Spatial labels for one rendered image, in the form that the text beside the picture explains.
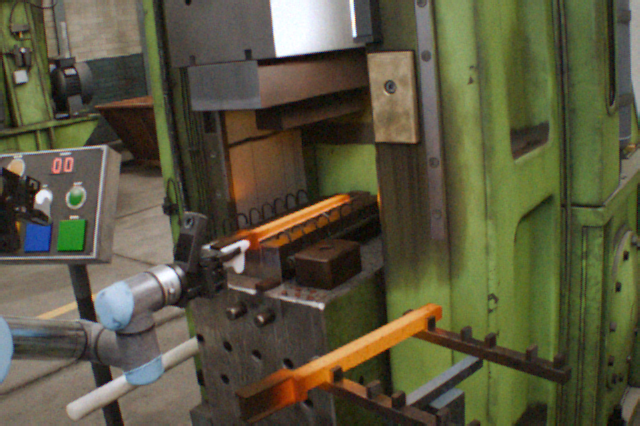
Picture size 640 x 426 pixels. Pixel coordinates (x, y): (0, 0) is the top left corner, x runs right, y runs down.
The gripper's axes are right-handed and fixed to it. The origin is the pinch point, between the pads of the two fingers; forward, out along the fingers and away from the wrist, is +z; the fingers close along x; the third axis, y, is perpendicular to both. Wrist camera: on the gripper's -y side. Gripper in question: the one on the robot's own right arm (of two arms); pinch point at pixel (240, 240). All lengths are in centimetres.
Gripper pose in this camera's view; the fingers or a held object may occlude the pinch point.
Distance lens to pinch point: 138.2
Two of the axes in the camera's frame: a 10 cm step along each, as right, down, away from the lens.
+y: 0.9, 9.6, 2.5
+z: 5.9, -2.6, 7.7
